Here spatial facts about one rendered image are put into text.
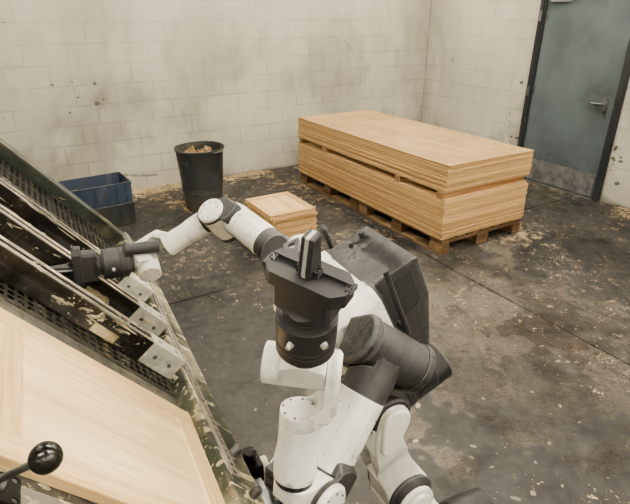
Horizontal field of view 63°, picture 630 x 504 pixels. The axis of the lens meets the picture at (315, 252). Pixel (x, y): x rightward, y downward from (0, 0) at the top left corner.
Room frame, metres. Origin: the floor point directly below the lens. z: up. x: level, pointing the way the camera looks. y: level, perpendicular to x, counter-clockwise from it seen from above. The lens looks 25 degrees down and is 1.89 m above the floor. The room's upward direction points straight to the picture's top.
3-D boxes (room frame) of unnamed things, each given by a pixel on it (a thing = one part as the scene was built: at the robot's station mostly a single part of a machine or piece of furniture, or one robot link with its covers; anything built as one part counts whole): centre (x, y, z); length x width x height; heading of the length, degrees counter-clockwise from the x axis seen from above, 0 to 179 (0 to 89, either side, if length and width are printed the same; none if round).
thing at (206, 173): (5.20, 1.18, 0.33); 0.52 x 0.51 x 0.65; 31
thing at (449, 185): (5.27, -0.87, 0.39); 2.46 x 1.05 x 0.78; 31
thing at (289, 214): (4.19, 0.35, 0.20); 0.61 x 0.53 x 0.40; 31
